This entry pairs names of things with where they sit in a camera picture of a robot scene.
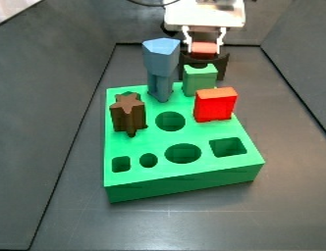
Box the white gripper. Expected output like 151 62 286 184
164 0 246 53

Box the red square-circle object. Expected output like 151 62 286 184
191 42 218 59

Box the black curved fixture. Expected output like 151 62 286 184
179 50 230 80

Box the blue pentagon block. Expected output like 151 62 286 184
143 38 180 102

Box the green notched block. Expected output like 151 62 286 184
181 64 219 96

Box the red cube block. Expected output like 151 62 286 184
193 86 238 123

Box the brown star block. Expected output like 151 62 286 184
109 92 148 137

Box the green shape sorter base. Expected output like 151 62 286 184
102 82 264 203

